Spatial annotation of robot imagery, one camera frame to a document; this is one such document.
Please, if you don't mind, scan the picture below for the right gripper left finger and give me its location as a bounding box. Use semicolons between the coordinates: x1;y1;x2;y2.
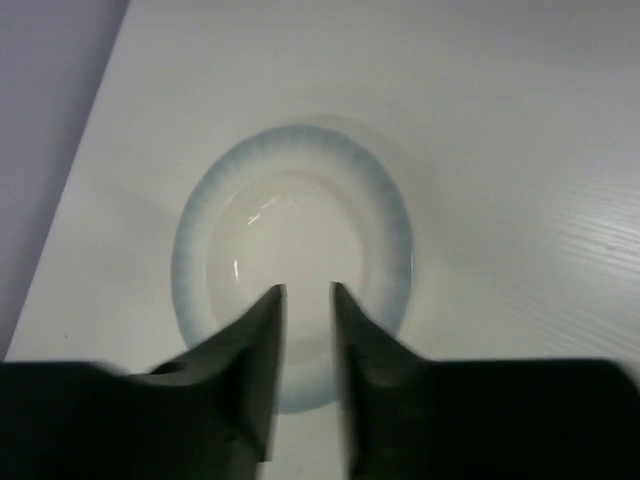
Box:
1;285;286;479

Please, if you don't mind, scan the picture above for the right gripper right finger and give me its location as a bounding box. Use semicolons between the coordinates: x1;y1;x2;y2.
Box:
332;283;639;479

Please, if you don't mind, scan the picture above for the white blue-rimmed bowl plate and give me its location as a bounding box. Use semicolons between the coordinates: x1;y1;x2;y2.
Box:
171;124;414;414

